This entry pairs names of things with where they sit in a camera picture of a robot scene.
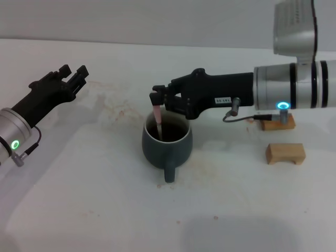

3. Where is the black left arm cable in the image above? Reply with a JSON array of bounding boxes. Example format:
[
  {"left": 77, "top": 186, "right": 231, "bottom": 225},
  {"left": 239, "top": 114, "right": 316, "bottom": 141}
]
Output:
[{"left": 12, "top": 126, "right": 43, "bottom": 166}]

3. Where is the coffee stained wooden block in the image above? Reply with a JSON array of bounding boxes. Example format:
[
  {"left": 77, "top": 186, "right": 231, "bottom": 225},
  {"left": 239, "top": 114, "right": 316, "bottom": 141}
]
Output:
[{"left": 259, "top": 112, "right": 296, "bottom": 131}]

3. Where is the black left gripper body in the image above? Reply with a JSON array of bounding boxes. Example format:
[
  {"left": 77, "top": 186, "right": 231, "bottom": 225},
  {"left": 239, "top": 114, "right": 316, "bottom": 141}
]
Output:
[{"left": 12, "top": 71, "right": 76, "bottom": 129}]

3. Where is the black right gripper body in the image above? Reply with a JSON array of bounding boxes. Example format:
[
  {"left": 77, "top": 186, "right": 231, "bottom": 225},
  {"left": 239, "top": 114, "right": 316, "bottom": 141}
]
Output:
[{"left": 170, "top": 68, "right": 255, "bottom": 119}]

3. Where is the dark grey ceramic cup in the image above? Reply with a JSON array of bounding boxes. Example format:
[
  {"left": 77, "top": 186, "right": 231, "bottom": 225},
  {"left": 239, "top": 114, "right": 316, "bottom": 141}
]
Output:
[{"left": 141, "top": 109, "right": 193, "bottom": 184}]

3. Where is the grey right arm cable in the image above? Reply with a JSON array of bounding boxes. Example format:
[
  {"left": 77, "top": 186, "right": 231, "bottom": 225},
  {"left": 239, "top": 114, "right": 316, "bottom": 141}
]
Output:
[{"left": 223, "top": 97, "right": 291, "bottom": 124}]

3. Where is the pink handled metal spoon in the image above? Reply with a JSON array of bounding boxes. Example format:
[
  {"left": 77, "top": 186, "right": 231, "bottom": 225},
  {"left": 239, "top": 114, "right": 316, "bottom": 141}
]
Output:
[{"left": 153, "top": 104, "right": 164, "bottom": 141}]

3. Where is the light wooden block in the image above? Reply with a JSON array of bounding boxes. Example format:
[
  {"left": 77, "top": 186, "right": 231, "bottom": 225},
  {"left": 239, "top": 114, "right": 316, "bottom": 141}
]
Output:
[{"left": 265, "top": 143, "right": 307, "bottom": 166}]

